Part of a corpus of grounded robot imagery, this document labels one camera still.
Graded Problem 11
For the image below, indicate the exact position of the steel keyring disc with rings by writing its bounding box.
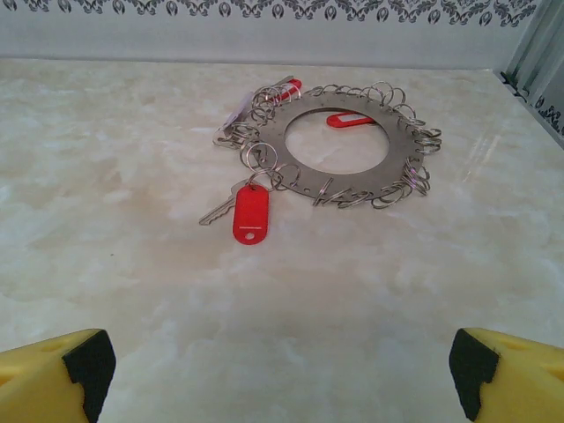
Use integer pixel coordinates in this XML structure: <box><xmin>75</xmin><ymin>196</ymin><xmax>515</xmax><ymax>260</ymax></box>
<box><xmin>213</xmin><ymin>80</ymin><xmax>443</xmax><ymax>211</ymax></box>

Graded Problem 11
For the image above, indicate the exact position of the red plastic key tag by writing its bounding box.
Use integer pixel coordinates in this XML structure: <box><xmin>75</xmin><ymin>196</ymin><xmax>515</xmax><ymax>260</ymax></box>
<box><xmin>326</xmin><ymin>112</ymin><xmax>372</xmax><ymax>131</ymax></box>
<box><xmin>232</xmin><ymin>183</ymin><xmax>275</xmax><ymax>245</ymax></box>
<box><xmin>276</xmin><ymin>78</ymin><xmax>304</xmax><ymax>99</ymax></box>

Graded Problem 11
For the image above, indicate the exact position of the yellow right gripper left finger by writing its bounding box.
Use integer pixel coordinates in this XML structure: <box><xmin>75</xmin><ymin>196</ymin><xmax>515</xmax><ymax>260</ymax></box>
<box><xmin>0</xmin><ymin>328</ymin><xmax>116</xmax><ymax>423</ymax></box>

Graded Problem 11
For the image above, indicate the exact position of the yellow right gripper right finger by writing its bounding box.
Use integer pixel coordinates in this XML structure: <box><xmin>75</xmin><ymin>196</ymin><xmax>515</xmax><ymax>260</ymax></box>
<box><xmin>449</xmin><ymin>327</ymin><xmax>564</xmax><ymax>423</ymax></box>

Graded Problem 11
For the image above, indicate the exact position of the pale lilac key tag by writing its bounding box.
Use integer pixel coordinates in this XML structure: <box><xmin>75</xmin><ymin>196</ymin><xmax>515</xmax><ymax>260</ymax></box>
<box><xmin>223</xmin><ymin>91</ymin><xmax>256</xmax><ymax>129</ymax></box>

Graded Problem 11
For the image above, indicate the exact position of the aluminium corner post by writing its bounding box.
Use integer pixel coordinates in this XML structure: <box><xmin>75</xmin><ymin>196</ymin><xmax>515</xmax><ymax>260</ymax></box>
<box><xmin>500</xmin><ymin>0</ymin><xmax>564</xmax><ymax>96</ymax></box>

